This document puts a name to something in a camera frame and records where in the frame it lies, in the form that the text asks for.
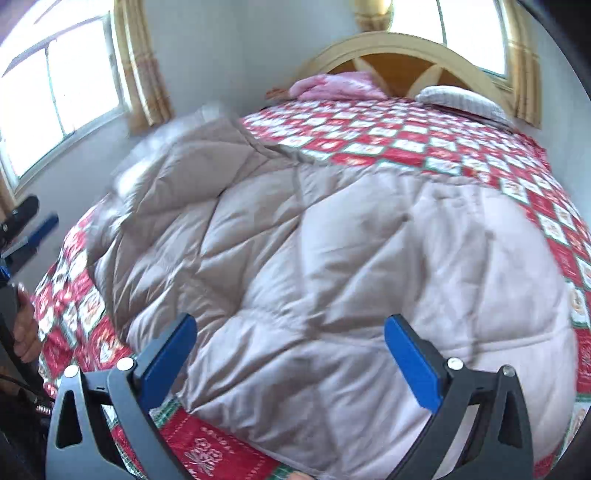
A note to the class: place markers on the grey white pillow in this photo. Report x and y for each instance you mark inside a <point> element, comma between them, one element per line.
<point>457,99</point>

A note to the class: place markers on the person's left hand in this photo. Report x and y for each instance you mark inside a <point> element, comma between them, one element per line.
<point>28,332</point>

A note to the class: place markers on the window behind headboard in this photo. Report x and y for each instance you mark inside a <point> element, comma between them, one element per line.
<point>471,27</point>

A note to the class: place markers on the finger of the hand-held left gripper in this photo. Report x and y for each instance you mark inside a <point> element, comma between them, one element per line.
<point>23,212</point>
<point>41,228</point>

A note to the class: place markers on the wooden arched headboard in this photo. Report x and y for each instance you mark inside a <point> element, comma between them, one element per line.
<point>397,44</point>

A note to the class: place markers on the large side window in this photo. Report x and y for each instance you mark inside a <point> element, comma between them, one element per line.
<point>78,78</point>

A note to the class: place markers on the yellow curtain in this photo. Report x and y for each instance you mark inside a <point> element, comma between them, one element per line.
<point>143,69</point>
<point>371,14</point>
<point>526,69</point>

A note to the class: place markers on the pink fluffy pillow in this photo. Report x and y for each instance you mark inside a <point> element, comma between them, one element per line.
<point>332,85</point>

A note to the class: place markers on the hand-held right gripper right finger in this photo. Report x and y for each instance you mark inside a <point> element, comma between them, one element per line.
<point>411,360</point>

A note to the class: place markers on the beige quilted down coat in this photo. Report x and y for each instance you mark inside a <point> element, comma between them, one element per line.
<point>300,277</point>

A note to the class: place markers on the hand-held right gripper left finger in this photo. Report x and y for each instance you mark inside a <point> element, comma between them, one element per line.
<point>171,355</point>

